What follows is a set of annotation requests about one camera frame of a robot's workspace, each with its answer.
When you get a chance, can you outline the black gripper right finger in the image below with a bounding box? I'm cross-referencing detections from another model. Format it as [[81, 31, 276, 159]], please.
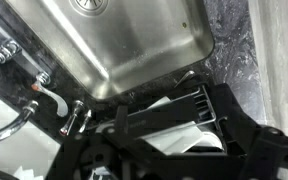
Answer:
[[237, 125, 288, 180]]

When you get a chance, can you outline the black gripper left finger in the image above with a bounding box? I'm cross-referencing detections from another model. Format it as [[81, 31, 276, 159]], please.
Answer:
[[47, 105, 152, 180]]

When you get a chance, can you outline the chrome sink faucet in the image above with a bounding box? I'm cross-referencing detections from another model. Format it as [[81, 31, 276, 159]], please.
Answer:
[[0, 38, 70, 148]]

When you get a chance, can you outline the stainless steel sink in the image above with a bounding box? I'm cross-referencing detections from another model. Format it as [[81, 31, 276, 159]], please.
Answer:
[[3, 0, 216, 101]]

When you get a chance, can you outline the sink drain strainer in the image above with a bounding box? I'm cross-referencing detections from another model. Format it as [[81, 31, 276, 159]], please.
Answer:
[[68, 0, 110, 16]]

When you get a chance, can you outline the small chrome knob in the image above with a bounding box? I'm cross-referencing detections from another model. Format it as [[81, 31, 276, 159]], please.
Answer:
[[78, 109, 93, 134]]

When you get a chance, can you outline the chrome side sprayer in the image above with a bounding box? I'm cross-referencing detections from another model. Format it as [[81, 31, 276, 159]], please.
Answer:
[[59, 99, 85, 137]]

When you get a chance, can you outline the black utensil caddy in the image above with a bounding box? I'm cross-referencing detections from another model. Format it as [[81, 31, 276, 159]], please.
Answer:
[[213, 83, 262, 158]]

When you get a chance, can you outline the white paper towel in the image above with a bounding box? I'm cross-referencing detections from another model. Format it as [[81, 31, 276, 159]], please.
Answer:
[[12, 166, 45, 180]]

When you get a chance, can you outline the black wire dish rack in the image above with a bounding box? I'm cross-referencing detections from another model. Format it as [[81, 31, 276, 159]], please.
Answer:
[[95, 69, 227, 158]]

